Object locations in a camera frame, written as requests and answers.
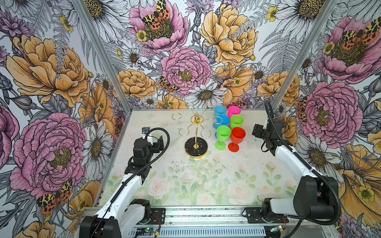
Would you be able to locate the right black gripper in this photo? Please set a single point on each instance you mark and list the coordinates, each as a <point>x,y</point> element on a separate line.
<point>257,130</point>

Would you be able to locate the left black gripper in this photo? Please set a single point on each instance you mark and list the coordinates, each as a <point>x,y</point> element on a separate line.
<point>158,146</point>

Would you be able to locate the red wine glass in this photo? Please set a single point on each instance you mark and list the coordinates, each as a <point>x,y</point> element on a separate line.
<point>237,137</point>

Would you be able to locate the green wine glass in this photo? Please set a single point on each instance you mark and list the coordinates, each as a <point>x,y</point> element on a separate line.
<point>223,134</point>
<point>236,121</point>

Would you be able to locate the pink wine glass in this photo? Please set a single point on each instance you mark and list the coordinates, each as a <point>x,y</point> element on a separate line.
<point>233,110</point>

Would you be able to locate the light blue wine glass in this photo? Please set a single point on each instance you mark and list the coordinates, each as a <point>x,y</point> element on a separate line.
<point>219,111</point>

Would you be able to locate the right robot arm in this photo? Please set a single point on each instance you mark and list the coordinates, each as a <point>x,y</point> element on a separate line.
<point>316,197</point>

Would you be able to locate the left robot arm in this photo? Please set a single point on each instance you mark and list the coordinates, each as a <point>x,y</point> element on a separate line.
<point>121,213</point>

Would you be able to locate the small green circuit board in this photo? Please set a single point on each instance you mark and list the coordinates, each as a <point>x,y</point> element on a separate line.
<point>146,231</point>

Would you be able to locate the right small circuit board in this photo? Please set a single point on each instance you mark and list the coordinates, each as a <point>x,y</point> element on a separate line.
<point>276,229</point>

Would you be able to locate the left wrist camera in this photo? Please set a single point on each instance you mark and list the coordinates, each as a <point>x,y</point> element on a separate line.
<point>145,133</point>

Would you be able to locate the gold wire wine glass rack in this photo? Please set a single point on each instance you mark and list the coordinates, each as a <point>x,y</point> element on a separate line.
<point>196,147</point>

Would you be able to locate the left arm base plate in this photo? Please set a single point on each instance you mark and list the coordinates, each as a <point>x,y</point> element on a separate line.
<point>157,217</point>

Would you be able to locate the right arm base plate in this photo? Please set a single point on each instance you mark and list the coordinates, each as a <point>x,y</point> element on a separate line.
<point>256,215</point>

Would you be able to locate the aluminium front rail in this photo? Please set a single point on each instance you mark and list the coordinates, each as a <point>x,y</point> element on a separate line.
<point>198,221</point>

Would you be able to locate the right aluminium corner post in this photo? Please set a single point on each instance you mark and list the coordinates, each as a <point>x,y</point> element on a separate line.
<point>311,37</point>

